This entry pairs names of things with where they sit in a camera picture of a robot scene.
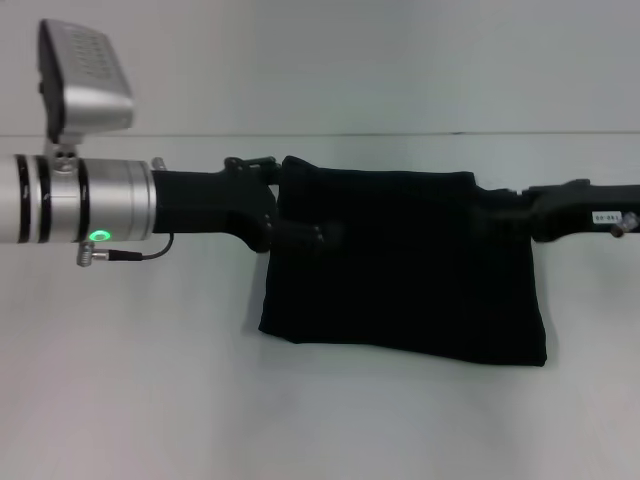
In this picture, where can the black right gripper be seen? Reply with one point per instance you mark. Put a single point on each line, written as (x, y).
(585, 210)

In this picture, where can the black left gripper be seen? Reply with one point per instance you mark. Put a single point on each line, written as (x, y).
(210, 200)

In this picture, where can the black t-shirt with white lettering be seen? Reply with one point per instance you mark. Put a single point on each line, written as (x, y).
(400, 275)

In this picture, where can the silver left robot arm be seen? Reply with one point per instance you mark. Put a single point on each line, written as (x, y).
(75, 200)

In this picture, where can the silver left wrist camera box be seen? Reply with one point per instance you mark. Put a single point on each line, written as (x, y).
(82, 82)

